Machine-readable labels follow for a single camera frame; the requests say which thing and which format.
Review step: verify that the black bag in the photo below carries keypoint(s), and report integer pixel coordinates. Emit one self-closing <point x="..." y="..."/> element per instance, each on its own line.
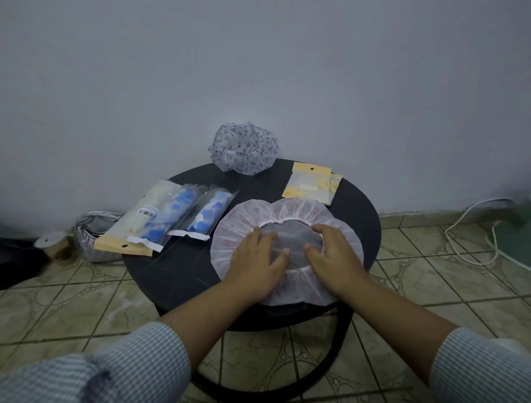
<point x="18" y="265"/>

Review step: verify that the ribbon spool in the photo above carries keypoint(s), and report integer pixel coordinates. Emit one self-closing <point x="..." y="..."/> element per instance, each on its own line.
<point x="54" y="245"/>

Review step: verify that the blue flower shower cap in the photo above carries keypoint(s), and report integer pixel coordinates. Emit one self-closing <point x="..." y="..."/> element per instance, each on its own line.
<point x="211" y="209"/>
<point x="170" y="211"/>

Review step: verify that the person's right forearm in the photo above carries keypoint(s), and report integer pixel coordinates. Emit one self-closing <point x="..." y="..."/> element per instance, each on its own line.
<point x="410" y="324"/>

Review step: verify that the person's left hand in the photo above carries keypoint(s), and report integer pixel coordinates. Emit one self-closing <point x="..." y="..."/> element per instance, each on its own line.
<point x="253" y="270"/>

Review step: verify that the black round side table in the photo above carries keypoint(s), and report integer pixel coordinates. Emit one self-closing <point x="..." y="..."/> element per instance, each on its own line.
<point x="178" y="274"/>

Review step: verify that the stack of yellow small pouches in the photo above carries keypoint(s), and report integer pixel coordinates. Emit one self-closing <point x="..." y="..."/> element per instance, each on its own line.
<point x="309" y="184"/>

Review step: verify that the silver quilted handbag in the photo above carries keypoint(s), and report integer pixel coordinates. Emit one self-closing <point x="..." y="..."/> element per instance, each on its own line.
<point x="89" y="245"/>

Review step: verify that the person's left forearm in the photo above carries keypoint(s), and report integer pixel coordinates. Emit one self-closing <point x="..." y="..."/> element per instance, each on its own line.
<point x="195" y="328"/>

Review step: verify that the pale green appliance base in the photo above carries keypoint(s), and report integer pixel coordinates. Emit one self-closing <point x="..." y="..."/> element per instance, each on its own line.
<point x="516" y="241"/>

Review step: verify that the person's right hand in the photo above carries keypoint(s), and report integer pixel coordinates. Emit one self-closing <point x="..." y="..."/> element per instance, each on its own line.
<point x="340" y="265"/>

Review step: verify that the pink print shower cap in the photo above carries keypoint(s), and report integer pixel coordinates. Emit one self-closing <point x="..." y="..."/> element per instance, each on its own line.
<point x="232" y="232"/>

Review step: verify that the cream packet with barcode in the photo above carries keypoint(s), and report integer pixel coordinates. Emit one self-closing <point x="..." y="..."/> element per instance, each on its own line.
<point x="128" y="226"/>

